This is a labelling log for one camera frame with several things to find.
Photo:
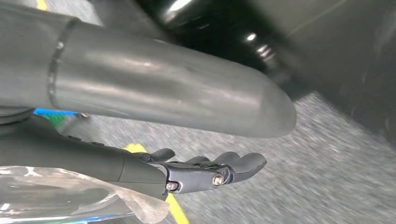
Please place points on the blue metal shelf rack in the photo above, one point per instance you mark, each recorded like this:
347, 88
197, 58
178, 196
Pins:
41, 112

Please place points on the clear plastic cover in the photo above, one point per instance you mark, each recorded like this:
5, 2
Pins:
62, 198

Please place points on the yellow floor tape outline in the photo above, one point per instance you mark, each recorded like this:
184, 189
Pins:
176, 210

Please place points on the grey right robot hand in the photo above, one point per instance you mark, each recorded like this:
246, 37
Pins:
154, 86

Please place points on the dark robot body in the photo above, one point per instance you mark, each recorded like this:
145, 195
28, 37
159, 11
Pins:
340, 61

